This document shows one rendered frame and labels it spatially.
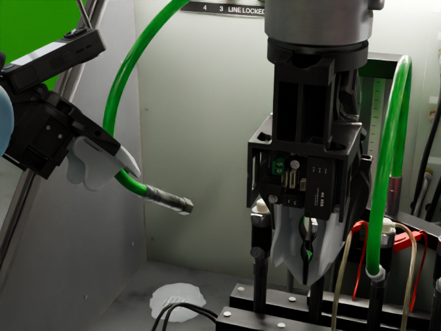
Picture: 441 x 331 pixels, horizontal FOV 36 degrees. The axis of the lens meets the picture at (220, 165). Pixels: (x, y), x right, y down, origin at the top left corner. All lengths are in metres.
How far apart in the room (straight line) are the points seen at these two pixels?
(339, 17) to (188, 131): 0.80
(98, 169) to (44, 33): 3.07
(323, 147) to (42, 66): 0.36
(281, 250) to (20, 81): 0.33
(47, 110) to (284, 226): 0.30
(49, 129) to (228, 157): 0.55
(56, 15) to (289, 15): 3.32
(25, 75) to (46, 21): 3.06
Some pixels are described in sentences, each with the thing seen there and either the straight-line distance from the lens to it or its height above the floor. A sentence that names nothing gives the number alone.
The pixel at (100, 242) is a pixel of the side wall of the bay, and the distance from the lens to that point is 1.20.
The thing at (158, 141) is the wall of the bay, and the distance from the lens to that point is 1.27.
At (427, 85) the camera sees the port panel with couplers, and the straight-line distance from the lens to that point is 1.11.
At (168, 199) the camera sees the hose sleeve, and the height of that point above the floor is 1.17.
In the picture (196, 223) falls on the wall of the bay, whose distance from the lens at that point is 1.31.
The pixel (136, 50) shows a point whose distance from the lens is 0.78.
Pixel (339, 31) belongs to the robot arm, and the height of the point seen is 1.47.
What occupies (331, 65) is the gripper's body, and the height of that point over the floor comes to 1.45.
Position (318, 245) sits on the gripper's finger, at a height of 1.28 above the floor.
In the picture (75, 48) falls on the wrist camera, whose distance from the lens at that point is 0.75.
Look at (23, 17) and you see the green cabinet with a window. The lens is 3.86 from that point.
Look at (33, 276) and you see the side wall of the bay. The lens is 1.03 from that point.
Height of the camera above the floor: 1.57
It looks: 24 degrees down
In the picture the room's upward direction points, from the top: straight up
